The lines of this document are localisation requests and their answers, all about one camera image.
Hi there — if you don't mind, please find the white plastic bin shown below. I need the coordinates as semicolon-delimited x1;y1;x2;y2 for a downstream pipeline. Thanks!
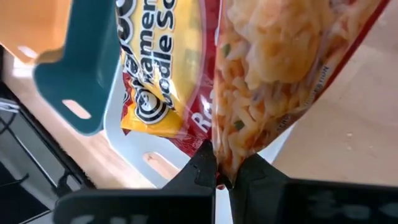
103;55;296;224

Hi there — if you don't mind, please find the yellow ramen noodle packet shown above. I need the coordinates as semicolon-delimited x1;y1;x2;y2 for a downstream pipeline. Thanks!
115;0;221;158

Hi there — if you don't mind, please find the teal plastic bin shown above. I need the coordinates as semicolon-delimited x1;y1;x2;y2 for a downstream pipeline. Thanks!
32;0;122;137

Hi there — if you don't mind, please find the black aluminium table frame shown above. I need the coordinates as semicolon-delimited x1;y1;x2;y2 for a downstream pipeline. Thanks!
0;45;97;190

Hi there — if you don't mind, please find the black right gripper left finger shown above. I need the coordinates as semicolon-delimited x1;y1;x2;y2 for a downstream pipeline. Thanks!
53;139;217;224

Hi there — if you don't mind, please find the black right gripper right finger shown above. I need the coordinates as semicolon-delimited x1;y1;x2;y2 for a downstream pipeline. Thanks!
228;153;398;224

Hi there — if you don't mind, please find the red ramen noodle packet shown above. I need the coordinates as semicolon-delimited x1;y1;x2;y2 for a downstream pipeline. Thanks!
211;0;391;187

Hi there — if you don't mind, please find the yellow plastic bin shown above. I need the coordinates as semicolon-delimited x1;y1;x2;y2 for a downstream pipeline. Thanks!
0;0;73;65

